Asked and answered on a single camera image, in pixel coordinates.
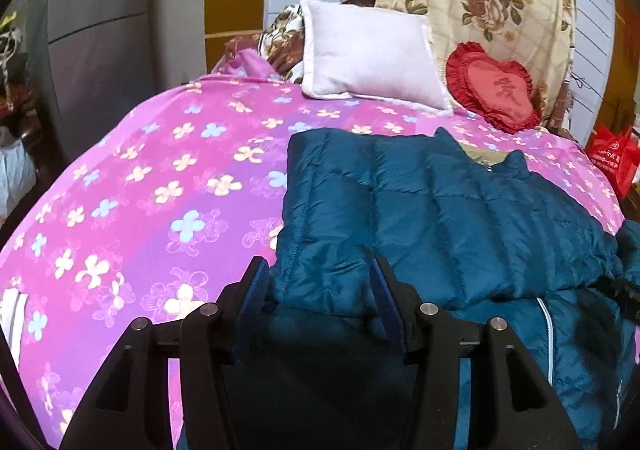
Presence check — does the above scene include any white plastic bag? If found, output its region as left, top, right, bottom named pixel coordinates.
left=0, top=137, right=38, bottom=218

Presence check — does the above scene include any grey refrigerator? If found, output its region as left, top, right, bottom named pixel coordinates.
left=20, top=0, right=173, bottom=161

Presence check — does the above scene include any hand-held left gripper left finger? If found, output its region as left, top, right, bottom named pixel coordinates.
left=59, top=256, right=273, bottom=450

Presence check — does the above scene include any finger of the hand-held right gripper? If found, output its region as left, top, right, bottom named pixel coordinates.
left=599, top=275, right=640, bottom=323

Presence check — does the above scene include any white striped cloth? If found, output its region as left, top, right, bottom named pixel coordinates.
left=0, top=287, right=29, bottom=356

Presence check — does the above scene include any white pillow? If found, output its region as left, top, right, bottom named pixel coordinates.
left=299, top=0, right=455, bottom=112

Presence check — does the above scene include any brown floral cloth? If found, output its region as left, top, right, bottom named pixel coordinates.
left=222, top=4, right=307, bottom=81

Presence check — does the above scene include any red heart cushion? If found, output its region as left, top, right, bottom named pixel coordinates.
left=445, top=41, right=542, bottom=133

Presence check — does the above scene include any red shopping bag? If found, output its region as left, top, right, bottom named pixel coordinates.
left=586, top=125, right=640, bottom=198

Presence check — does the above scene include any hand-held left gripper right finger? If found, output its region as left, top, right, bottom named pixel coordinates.
left=370, top=257, right=583, bottom=450

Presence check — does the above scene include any teal quilted down jacket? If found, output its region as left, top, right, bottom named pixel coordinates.
left=180, top=127, right=640, bottom=450

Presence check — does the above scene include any pink floral bed sheet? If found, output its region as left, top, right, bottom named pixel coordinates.
left=0, top=48, right=631, bottom=450

